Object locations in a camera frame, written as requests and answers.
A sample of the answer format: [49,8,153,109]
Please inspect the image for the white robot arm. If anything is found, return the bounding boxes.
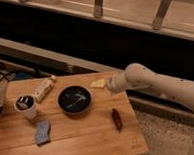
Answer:
[106,63,194,155]

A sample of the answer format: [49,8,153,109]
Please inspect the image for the wooden table board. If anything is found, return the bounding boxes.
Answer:
[0,72,148,155]

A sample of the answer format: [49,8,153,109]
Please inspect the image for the white bottle lying down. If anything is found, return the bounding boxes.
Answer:
[32,76,56,103]

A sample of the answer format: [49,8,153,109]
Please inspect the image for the white paper cup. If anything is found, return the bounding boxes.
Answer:
[14,95,37,120]

